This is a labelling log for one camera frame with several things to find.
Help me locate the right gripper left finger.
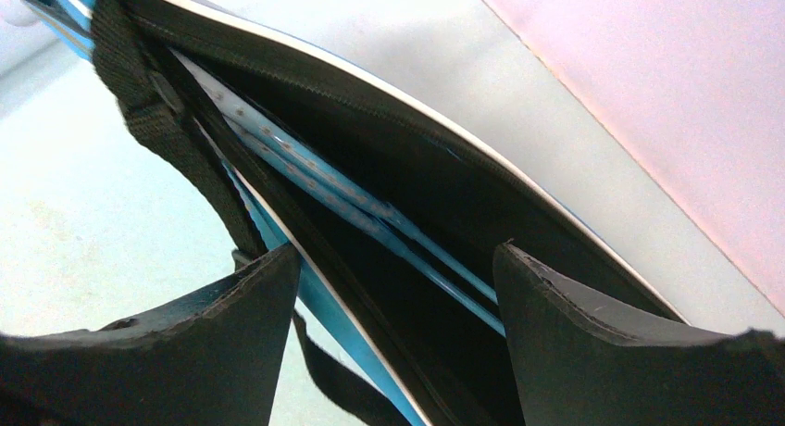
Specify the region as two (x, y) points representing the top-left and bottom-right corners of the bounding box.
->
(1, 244), (300, 425)

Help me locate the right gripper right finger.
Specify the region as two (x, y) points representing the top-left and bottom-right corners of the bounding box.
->
(493, 244), (784, 425)

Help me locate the blue badminton racket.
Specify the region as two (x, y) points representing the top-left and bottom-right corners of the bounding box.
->
(175, 53), (498, 306)
(229, 121), (505, 335)

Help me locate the blue racket cover bag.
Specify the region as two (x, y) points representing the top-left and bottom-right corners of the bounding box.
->
(21, 0), (678, 425)

